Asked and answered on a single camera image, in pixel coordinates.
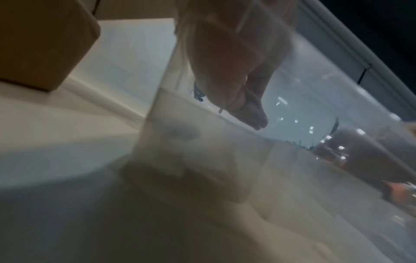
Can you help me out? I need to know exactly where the person's right hand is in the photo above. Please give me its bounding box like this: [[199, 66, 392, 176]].
[[313, 123, 416, 185]]

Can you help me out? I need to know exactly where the person's left hand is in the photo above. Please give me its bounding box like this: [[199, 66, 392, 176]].
[[177, 0, 298, 130]]

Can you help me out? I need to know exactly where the brown cardboard box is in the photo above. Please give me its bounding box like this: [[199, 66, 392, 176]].
[[0, 0, 102, 92]]

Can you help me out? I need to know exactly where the clear compartment tray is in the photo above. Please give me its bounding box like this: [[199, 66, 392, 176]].
[[120, 0, 416, 263]]

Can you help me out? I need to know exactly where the grey window frame post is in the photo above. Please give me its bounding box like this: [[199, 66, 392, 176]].
[[356, 63, 374, 86]]

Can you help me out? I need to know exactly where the orange leather bench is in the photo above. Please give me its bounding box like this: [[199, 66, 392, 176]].
[[386, 181, 416, 204]]

